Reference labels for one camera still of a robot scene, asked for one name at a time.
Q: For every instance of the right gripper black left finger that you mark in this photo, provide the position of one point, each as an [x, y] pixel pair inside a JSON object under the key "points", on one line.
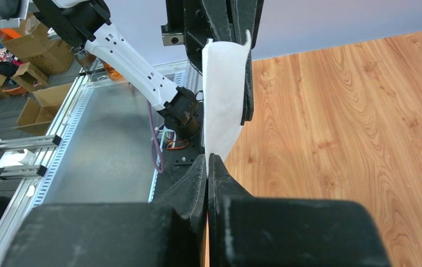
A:
{"points": [[169, 231]]}

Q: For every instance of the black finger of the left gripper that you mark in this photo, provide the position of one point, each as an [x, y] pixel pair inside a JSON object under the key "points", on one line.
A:
{"points": [[246, 55], [186, 25]]}

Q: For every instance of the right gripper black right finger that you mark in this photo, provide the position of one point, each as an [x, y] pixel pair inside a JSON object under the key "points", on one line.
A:
{"points": [[245, 230]]}

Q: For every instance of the white paper coffee filter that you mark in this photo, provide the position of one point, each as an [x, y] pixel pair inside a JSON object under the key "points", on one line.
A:
{"points": [[223, 87]]}

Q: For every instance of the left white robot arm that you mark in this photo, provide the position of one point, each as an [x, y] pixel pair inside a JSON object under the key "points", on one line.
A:
{"points": [[88, 25]]}

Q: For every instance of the brown cardboard boxes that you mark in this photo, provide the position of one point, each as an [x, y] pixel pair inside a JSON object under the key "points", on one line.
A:
{"points": [[39, 68]]}

